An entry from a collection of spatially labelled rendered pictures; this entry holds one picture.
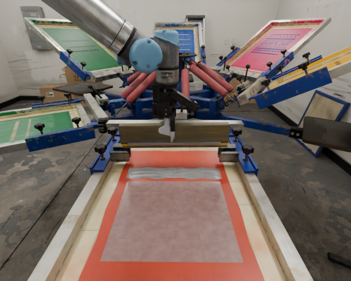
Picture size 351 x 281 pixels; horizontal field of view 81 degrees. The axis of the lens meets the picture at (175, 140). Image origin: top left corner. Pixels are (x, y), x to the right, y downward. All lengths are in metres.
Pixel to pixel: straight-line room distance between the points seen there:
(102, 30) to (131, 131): 0.38
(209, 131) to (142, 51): 0.40
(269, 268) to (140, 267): 0.30
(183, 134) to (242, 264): 0.44
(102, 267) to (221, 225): 0.32
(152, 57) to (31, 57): 5.41
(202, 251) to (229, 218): 0.14
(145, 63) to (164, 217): 0.42
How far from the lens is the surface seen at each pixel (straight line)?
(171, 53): 0.66
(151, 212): 0.66
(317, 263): 1.96
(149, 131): 0.76
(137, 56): 0.49
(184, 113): 1.05
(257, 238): 0.64
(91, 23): 0.51
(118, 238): 0.62
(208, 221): 0.64
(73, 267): 0.61
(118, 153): 0.84
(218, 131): 0.76
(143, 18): 4.91
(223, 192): 0.74
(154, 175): 0.79
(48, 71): 5.72
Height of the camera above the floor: 1.43
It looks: 27 degrees down
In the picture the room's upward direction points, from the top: straight up
